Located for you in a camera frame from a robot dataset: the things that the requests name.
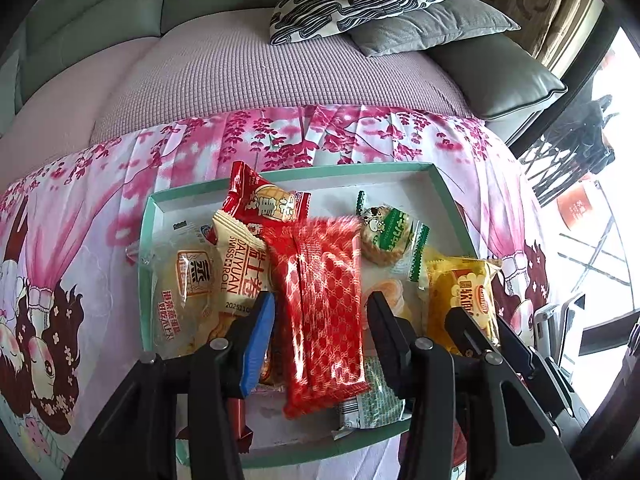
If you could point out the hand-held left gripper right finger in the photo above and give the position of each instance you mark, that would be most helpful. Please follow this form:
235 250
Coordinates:
387 330

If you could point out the red flower snack packet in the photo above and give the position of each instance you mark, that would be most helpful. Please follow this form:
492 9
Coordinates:
260 200

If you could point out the clear green cookie packet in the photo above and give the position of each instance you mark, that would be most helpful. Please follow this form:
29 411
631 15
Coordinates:
385 235

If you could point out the black folding rack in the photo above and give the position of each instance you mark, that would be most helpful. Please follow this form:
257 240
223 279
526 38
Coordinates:
565 140

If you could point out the yellow bread packet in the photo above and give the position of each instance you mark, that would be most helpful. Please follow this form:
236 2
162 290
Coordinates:
460 290

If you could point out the teal cardboard box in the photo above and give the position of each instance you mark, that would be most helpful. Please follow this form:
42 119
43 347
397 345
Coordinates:
320 185

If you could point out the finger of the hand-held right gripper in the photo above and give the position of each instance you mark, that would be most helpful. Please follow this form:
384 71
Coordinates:
515 350
465 335

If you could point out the grey pillow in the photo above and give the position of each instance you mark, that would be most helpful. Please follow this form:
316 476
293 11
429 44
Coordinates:
430 30

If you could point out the patterned beige curtain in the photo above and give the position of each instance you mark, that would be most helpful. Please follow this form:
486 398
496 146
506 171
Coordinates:
540 0

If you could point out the white green biscuit packet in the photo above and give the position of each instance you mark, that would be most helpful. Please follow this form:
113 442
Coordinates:
372 400

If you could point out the printed cartoon blanket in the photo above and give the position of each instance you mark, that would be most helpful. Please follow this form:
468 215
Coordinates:
100 185

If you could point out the red wafer packet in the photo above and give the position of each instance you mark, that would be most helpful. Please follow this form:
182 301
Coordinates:
240 425

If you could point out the orange pot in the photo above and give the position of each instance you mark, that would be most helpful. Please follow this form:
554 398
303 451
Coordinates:
577 207

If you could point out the long red patterned packet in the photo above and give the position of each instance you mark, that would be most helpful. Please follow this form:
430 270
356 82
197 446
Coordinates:
320 310

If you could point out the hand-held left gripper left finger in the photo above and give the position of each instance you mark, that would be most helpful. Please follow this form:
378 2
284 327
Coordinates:
257 345

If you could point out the pink sofa seat cover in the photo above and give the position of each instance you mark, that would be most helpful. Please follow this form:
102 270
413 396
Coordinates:
250 75

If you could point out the clear steamed bun packet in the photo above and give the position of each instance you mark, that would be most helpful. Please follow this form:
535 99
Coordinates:
190 285

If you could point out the grey sofa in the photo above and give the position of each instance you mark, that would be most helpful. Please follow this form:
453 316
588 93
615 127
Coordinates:
100 5

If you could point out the cream swiss roll packet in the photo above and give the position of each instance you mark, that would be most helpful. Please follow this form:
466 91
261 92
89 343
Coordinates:
240 265

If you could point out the pale yellow cake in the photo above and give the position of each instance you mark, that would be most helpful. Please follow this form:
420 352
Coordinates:
395 292

